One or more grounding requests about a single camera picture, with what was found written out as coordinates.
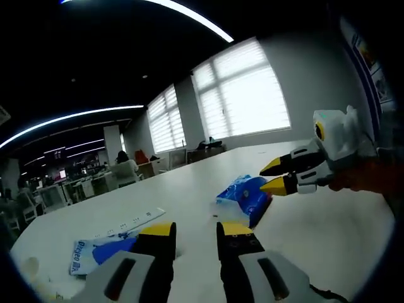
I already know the white pillar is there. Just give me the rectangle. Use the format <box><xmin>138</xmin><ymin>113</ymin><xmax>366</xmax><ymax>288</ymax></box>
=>
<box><xmin>103</xmin><ymin>124</ymin><xmax>122</xmax><ymax>164</ymax></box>

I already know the group of white office chairs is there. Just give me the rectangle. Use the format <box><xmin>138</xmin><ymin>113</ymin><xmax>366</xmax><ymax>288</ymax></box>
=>
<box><xmin>6</xmin><ymin>160</ymin><xmax>145</xmax><ymax>231</ymax></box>

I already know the dark bag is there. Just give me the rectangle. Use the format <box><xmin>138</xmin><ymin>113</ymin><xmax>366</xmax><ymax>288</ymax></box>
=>
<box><xmin>195</xmin><ymin>136</ymin><xmax>223</xmax><ymax>151</ymax></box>

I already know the person's right hand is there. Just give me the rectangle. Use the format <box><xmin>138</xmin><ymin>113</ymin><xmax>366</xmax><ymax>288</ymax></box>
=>
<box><xmin>327</xmin><ymin>158</ymin><xmax>380</xmax><ymax>193</ymax></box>

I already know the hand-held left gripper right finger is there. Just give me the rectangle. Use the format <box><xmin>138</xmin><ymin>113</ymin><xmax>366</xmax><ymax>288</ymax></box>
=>
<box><xmin>216</xmin><ymin>222</ymin><xmax>319</xmax><ymax>303</ymax></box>

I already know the white ceiling light strip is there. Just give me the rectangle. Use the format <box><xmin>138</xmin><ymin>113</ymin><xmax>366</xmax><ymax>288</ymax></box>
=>
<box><xmin>0</xmin><ymin>105</ymin><xmax>145</xmax><ymax>150</ymax></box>
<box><xmin>61</xmin><ymin>0</ymin><xmax>235</xmax><ymax>44</ymax></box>

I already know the white table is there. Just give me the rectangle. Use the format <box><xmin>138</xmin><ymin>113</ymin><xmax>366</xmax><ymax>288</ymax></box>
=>
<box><xmin>9</xmin><ymin>138</ymin><xmax>397</xmax><ymax>303</ymax></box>

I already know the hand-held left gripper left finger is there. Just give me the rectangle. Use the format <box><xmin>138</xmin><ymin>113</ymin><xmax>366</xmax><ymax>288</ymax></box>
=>
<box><xmin>71</xmin><ymin>222</ymin><xmax>177</xmax><ymax>303</ymax></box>

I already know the wall poster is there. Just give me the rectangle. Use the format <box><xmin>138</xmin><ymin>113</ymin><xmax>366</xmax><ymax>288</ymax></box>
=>
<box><xmin>340</xmin><ymin>15</ymin><xmax>396</xmax><ymax>105</ymax></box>

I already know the blue white plastic bag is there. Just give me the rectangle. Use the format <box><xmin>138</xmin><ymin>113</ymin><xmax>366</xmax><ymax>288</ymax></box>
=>
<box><xmin>68</xmin><ymin>231</ymin><xmax>140</xmax><ymax>277</ymax></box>

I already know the blue tissue pack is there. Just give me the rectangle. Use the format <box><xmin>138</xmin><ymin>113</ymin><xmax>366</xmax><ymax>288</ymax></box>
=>
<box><xmin>215</xmin><ymin>174</ymin><xmax>274</xmax><ymax>229</ymax></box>

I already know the orange object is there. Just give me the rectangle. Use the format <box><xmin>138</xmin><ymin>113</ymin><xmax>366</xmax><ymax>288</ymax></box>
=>
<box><xmin>134</xmin><ymin>149</ymin><xmax>150</xmax><ymax>165</ymax></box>

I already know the large window with white blinds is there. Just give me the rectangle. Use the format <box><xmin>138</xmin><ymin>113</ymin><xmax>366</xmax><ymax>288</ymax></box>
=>
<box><xmin>191</xmin><ymin>37</ymin><xmax>292</xmax><ymax>140</ymax></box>

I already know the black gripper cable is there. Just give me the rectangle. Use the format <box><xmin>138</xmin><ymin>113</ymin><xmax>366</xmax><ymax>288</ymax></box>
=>
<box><xmin>309</xmin><ymin>283</ymin><xmax>348</xmax><ymax>302</ymax></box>

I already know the white power strip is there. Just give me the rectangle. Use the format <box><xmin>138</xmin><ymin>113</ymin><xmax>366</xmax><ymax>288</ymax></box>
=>
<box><xmin>93</xmin><ymin>207</ymin><xmax>167</xmax><ymax>238</ymax></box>

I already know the low white cabinet row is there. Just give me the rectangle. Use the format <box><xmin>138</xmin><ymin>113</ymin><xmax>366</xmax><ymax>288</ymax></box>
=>
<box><xmin>138</xmin><ymin>144</ymin><xmax>227</xmax><ymax>178</ymax></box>

